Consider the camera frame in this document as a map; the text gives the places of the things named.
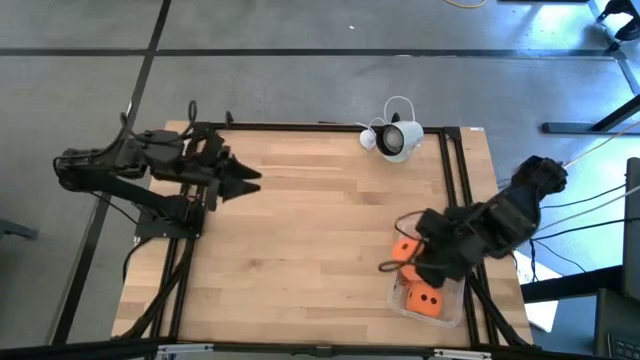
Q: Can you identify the black diagonal frame strut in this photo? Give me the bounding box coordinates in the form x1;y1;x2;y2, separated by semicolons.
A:
467;279;534;349
119;238;199;341

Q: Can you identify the yellow extension cable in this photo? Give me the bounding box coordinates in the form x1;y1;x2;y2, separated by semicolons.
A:
442;0;489;10

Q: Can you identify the orange foam die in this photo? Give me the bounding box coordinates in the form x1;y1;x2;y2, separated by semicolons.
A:
405;283;444;319
391;237;426;282

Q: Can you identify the black keyboard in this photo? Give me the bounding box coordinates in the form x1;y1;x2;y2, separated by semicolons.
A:
606;332;640;360

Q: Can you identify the clear plastic bin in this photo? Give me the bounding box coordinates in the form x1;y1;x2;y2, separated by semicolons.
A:
386;213;467;330

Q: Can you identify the black power cable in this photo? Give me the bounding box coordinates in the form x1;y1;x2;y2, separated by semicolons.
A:
534;215;640;242
542;183;629;209

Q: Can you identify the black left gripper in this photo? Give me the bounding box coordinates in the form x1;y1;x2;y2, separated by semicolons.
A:
184;122;263;211

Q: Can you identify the black stand foot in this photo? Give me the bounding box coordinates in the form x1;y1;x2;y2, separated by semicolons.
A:
0;215;40;240

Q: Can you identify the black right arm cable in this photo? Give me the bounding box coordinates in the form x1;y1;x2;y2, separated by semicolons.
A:
378;209;431;274

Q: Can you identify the office chair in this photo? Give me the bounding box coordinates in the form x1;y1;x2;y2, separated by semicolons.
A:
595;0;640;51

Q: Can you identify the white spotlight lamp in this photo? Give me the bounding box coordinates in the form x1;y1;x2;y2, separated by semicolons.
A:
374;119;425;164

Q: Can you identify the silver frame bracket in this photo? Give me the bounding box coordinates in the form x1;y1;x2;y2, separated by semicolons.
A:
155;343;217;354
433;348;494;359

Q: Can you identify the black table frame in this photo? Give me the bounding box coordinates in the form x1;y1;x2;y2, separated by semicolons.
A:
112;122;536;360

